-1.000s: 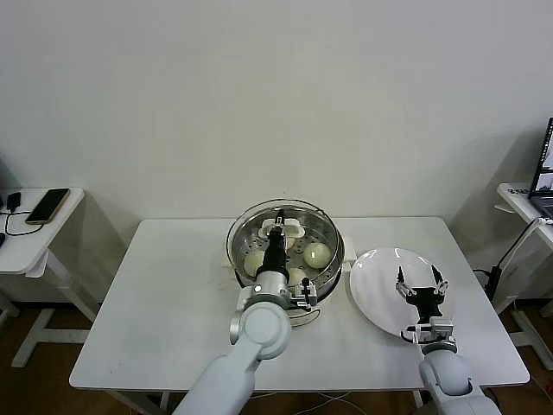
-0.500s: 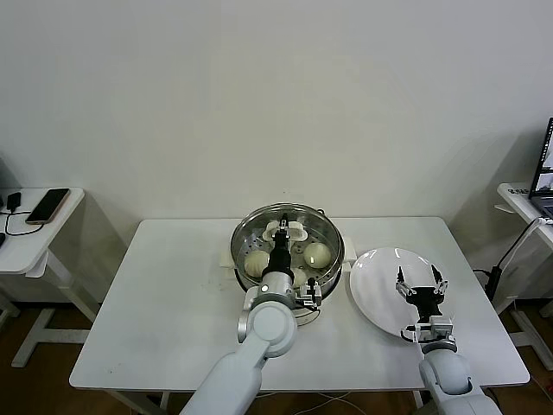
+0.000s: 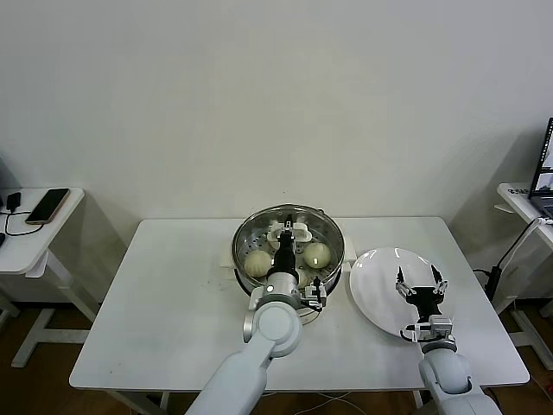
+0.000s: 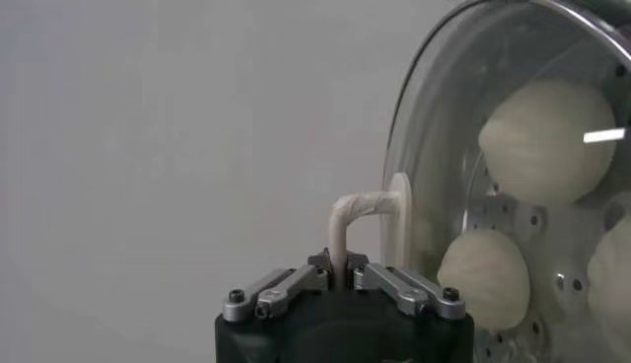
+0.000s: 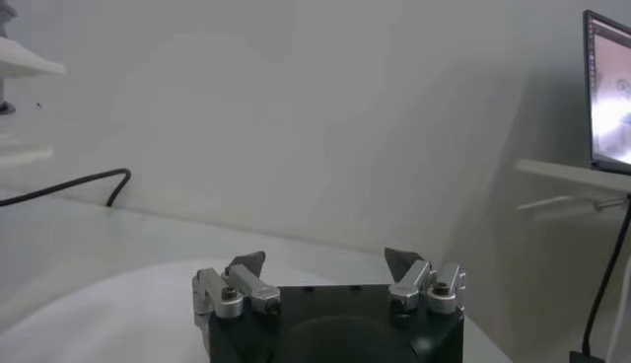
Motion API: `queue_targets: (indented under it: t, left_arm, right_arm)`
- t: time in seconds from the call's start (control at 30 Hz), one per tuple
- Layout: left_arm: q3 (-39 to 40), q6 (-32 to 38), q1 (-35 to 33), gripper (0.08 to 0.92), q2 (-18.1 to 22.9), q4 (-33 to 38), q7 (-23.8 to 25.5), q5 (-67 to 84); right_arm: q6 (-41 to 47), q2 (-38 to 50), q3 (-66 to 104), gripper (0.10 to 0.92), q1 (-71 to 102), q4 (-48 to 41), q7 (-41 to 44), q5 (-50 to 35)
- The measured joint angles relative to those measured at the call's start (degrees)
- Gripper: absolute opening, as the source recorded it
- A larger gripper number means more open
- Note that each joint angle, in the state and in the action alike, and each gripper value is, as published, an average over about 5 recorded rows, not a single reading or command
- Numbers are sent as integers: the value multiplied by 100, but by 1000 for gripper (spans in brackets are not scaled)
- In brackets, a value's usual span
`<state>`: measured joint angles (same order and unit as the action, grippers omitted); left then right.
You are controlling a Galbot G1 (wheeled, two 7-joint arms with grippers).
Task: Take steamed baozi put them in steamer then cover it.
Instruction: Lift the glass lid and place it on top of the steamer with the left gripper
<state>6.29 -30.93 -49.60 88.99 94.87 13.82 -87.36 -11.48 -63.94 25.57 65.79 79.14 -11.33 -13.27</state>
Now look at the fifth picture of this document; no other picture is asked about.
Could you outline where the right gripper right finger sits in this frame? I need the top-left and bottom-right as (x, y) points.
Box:
(383, 246), (467, 317)

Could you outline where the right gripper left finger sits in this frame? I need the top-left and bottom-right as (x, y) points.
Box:
(191, 250), (283, 321)

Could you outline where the white round plate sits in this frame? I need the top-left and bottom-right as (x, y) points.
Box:
(0, 256), (514, 363)

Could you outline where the white side table with laptop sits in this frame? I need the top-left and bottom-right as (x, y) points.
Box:
(515, 158), (631, 214)

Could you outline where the open laptop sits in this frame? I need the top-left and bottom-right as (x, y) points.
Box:
(583, 9), (631, 176)

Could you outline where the white electric cooker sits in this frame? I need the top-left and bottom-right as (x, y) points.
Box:
(0, 34), (68, 172)

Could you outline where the black laptop power cable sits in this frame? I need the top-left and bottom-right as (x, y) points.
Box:
(569, 196), (631, 363)

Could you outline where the black cooker power cable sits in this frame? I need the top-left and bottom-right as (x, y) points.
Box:
(0, 168), (132, 209)

